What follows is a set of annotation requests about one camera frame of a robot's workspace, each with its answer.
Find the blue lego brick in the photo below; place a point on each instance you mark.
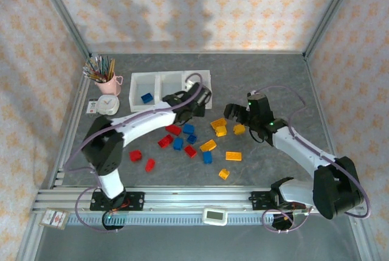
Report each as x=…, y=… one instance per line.
x=207, y=157
x=146, y=98
x=178, y=144
x=188, y=128
x=191, y=138

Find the red and white card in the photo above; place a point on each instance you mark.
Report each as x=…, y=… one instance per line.
x=54, y=218

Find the small white printed card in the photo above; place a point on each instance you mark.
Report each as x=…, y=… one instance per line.
x=92, y=107

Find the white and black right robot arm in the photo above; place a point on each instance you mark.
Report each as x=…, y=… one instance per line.
x=304, y=148

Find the red lego brick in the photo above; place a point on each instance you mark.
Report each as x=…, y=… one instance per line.
x=190, y=151
x=173, y=129
x=150, y=165
x=165, y=141
x=135, y=155

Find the aluminium cross rail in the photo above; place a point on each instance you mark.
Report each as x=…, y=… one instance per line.
x=182, y=201

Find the yellow lego brick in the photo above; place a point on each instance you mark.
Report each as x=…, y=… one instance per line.
x=217, y=123
x=233, y=156
x=208, y=145
x=239, y=129
x=224, y=173
x=221, y=131

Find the pink metal cup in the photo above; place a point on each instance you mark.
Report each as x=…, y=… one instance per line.
x=108, y=87

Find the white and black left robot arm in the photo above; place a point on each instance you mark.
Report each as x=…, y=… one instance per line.
x=143, y=124

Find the aluminium frame post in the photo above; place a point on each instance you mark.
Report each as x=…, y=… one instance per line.
x=329, y=14
x=65, y=14

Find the bunch of coloured pencils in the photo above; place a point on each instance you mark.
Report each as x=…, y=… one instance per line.
x=98, y=67

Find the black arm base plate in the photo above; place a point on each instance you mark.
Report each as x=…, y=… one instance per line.
x=135, y=200
x=261, y=200

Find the aluminium side rail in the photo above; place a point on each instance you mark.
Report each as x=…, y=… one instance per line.
x=326, y=121
x=69, y=121

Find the small white clock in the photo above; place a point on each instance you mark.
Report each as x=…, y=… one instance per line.
x=107, y=104

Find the white digital timer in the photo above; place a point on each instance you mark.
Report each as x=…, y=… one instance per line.
x=215, y=216

